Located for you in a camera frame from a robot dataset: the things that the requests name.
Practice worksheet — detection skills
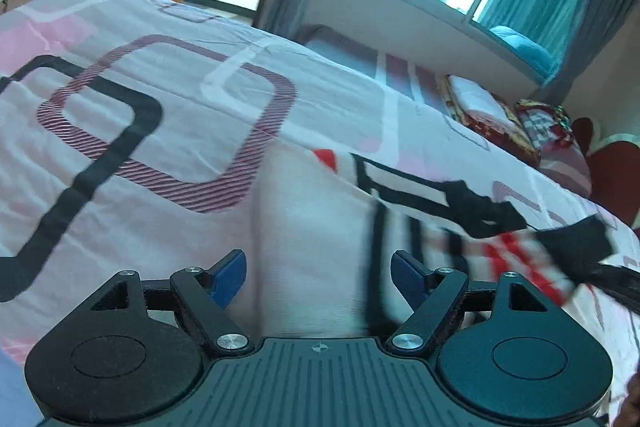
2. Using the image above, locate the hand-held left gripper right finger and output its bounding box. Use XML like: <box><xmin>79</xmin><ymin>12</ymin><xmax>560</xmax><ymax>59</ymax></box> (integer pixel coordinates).
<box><xmin>387</xmin><ymin>250</ymin><xmax>556</xmax><ymax>355</ymax></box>

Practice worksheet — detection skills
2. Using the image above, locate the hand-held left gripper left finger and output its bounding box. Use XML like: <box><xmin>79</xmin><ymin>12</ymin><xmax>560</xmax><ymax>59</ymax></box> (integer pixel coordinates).
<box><xmin>85</xmin><ymin>249</ymin><xmax>253</xmax><ymax>357</ymax></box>

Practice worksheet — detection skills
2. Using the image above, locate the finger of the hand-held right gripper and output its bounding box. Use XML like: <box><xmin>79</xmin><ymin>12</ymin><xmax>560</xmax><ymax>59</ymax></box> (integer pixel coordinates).
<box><xmin>444</xmin><ymin>179</ymin><xmax>527</xmax><ymax>239</ymax></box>
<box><xmin>539</xmin><ymin>214</ymin><xmax>617</xmax><ymax>284</ymax></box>

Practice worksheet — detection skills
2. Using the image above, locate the red black white striped sweater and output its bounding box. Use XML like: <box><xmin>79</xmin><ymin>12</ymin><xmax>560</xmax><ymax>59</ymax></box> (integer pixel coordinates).
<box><xmin>254</xmin><ymin>142</ymin><xmax>576</xmax><ymax>340</ymax></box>

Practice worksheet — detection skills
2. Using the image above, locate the folded yellow red blanket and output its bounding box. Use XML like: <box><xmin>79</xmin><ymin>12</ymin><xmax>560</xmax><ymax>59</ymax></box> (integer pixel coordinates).
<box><xmin>437</xmin><ymin>77</ymin><xmax>542</xmax><ymax>166</ymax></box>

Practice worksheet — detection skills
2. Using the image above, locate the dark red headboard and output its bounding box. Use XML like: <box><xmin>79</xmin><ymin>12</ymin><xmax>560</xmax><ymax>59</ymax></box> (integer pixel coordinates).
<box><xmin>571</xmin><ymin>117</ymin><xmax>640</xmax><ymax>230</ymax></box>

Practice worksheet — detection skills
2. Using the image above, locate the plaid pillow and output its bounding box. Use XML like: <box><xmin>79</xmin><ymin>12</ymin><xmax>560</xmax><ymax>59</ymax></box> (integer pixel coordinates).
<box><xmin>516</xmin><ymin>99</ymin><xmax>594</xmax><ymax>196</ymax></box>

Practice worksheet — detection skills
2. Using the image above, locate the pink white patterned bed blanket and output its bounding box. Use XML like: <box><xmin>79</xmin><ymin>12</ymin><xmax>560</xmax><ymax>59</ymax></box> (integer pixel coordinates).
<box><xmin>0</xmin><ymin>0</ymin><xmax>640</xmax><ymax>427</ymax></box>

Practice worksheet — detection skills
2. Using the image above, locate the folded white blanket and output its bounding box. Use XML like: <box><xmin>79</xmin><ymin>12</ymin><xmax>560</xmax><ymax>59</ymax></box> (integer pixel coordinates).
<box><xmin>447</xmin><ymin>74</ymin><xmax>512</xmax><ymax>128</ymax></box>

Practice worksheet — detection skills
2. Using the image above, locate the teal cloth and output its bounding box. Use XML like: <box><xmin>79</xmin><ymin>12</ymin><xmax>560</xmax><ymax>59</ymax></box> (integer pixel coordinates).
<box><xmin>487</xmin><ymin>24</ymin><xmax>559</xmax><ymax>84</ymax></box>

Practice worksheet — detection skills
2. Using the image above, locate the light blue cloth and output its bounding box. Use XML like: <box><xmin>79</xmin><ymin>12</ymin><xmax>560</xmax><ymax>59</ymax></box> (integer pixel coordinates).
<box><xmin>0</xmin><ymin>347</ymin><xmax>43</xmax><ymax>427</ymax></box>

